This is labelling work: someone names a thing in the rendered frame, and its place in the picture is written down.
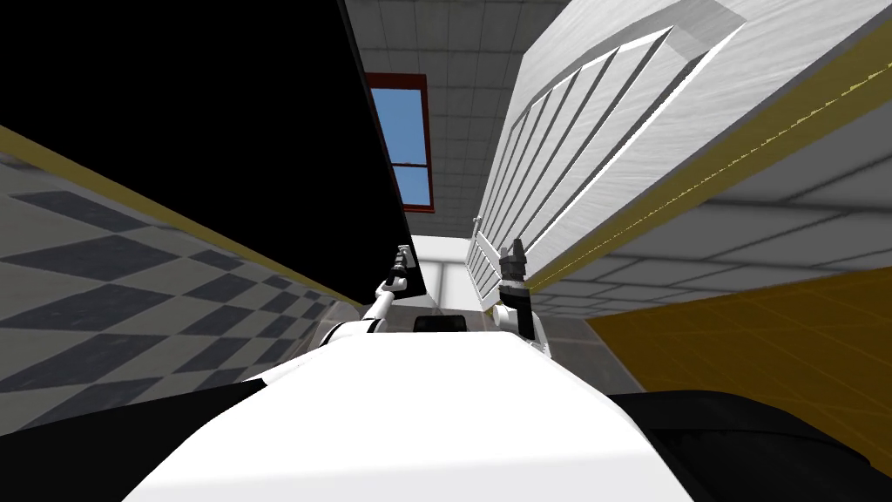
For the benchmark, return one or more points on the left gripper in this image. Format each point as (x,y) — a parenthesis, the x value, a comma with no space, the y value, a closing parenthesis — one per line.
(399,266)

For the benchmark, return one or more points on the white panelled door leaf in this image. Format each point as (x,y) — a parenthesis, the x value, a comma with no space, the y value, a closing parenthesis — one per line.
(627,132)

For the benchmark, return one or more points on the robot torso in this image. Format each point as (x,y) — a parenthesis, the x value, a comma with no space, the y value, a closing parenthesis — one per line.
(411,418)

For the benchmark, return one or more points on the red framed window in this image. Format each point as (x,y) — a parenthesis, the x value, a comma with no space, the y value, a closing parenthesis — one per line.
(405,143)

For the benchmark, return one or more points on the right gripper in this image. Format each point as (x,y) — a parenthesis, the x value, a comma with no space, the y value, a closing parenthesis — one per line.
(513,269)

